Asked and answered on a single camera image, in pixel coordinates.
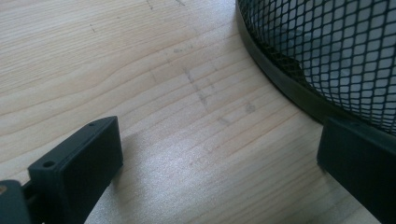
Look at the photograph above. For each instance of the black mesh basket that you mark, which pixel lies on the black mesh basket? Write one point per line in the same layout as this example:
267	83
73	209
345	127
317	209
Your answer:
330	49

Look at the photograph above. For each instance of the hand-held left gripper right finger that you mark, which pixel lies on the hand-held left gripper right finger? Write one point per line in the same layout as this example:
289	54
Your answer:
361	165

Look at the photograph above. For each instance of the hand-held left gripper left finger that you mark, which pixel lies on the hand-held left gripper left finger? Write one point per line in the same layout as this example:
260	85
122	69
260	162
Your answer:
77	174

